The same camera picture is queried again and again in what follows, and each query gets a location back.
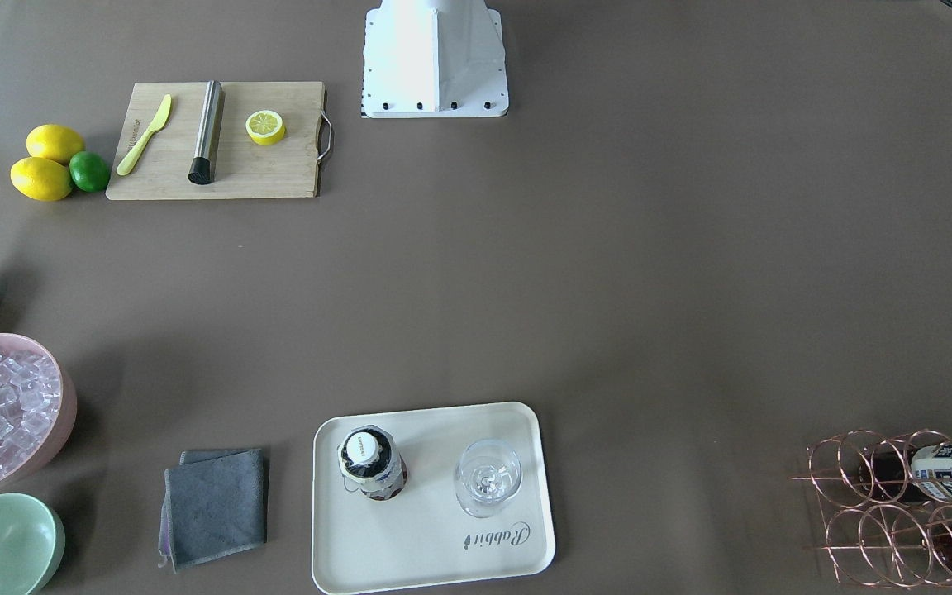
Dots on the copper wire bottle basket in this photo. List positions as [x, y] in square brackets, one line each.
[867, 542]

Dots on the clear wine glass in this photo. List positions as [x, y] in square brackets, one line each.
[487, 477]

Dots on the bamboo cutting board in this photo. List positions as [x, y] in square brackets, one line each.
[242, 168]

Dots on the cream serving tray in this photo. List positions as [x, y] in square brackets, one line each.
[423, 537]

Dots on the half lemon slice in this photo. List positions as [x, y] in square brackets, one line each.
[265, 127]

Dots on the steel muddler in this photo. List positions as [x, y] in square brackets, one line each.
[202, 166]

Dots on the grey folded cloth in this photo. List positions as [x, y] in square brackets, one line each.
[214, 506]

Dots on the yellow plastic knife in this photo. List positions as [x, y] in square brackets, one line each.
[156, 124]

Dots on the green lime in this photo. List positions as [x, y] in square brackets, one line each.
[89, 172]

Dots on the yellow lemon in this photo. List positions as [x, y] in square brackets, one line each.
[56, 142]
[41, 179]

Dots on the pink bowl of ice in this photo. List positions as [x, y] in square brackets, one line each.
[38, 407]

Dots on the mint green bowl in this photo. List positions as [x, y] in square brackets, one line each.
[32, 544]

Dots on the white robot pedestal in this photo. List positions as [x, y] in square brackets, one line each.
[434, 59]

